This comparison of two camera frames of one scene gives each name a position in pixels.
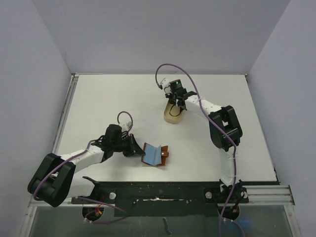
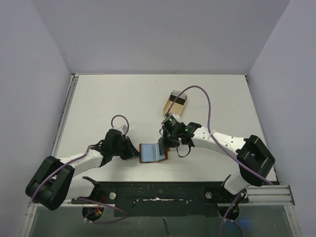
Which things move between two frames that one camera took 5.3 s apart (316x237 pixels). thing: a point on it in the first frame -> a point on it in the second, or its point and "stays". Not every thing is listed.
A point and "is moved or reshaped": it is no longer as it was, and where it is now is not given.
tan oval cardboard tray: x=173 y=114 stays
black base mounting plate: x=193 y=199 stays
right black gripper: x=178 y=99 -> x=166 y=142
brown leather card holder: x=154 y=155 is moved or reshaped
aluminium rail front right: x=278 y=195 stays
